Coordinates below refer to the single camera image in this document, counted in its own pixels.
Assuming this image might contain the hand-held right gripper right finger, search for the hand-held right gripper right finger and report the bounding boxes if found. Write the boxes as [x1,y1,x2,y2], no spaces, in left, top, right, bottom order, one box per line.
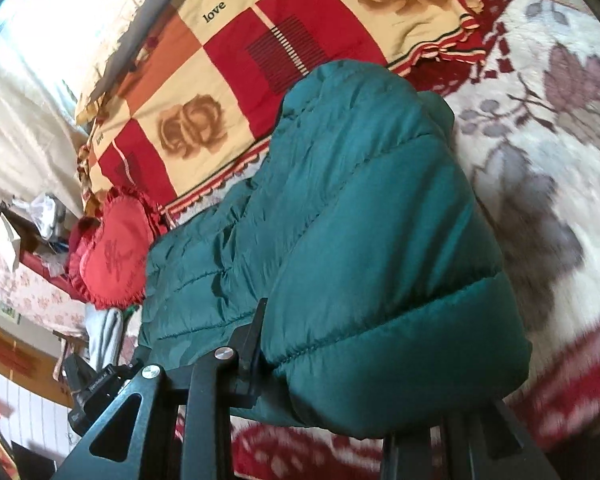
[382,399,552,480]

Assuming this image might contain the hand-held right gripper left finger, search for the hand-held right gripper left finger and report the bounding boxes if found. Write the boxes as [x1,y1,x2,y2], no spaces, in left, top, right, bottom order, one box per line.
[54,297,270,480]

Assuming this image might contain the green puffer jacket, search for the green puffer jacket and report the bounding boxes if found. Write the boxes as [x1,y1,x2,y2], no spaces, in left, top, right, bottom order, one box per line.
[137,59,534,442]

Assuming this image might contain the grey cloth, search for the grey cloth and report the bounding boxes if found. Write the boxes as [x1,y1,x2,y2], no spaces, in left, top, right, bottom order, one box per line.
[86,306,127,370]

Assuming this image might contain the white ribbed radiator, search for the white ribbed radiator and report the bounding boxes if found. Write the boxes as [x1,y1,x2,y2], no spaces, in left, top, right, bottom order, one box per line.
[0,360,83,466]

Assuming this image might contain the cluttered bedside table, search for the cluttered bedside table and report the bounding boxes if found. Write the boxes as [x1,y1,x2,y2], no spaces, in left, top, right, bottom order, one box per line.
[0,217,90,333]

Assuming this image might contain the red heart-shaped ruffled pillow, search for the red heart-shaped ruffled pillow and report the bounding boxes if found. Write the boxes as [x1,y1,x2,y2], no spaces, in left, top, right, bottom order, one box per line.
[67,185,170,311]

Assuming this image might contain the crumpled plastic bag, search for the crumpled plastic bag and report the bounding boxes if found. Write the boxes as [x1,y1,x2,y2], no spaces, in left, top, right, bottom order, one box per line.
[17,192,73,243]

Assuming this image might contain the white curtain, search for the white curtain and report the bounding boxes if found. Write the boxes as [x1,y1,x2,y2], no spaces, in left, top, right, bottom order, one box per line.
[0,0,151,221]

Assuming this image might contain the red white floral blanket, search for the red white floral blanket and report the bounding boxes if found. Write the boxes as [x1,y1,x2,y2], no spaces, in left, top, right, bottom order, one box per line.
[230,0,600,480]

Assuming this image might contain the red cream rose-print quilt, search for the red cream rose-print quilt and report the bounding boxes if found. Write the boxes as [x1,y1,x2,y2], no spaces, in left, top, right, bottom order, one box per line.
[74,0,486,218]

